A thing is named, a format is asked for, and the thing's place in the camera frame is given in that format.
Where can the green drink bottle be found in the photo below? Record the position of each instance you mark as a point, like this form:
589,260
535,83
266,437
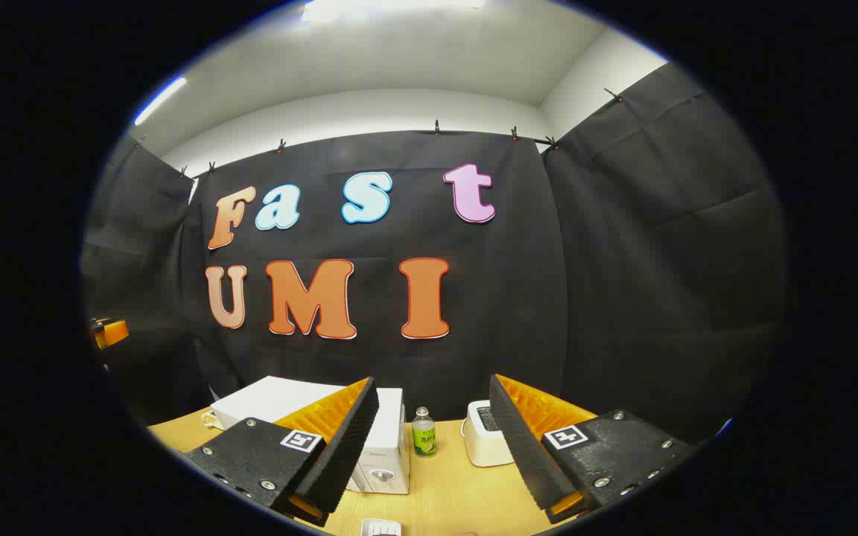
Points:
423,435

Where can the white rectangular tray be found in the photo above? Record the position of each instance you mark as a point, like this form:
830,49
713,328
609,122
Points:
380,523

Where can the white microwave oven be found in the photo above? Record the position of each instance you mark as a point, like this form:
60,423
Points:
272,398

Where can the ceiling light strip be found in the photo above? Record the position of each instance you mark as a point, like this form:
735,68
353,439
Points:
384,9
159,100

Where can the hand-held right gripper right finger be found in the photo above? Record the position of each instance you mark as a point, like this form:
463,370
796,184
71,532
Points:
526,447

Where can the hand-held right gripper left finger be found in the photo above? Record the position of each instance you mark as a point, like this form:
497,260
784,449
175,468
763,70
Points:
347,454

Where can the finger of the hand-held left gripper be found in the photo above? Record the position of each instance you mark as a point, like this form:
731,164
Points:
110,333

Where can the cream white toaster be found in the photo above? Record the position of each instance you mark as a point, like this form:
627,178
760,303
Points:
482,447

